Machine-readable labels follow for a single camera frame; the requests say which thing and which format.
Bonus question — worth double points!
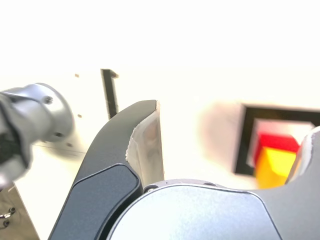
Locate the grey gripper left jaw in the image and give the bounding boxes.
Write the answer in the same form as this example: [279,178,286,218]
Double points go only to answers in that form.
[47,99,166,240]

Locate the black tape square outline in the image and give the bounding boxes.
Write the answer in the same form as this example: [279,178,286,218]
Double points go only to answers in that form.
[233,102,320,177]

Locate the black tape strip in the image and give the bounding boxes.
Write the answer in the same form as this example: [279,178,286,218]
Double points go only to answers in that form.
[99,68,120,120]

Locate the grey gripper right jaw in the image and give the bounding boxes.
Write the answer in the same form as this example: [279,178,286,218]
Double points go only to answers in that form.
[96,124,320,240]

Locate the red cube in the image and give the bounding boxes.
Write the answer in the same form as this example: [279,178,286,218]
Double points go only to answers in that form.
[253,132,301,166]

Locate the yellow cube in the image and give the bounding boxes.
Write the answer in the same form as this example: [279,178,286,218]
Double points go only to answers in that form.
[253,146,298,190]

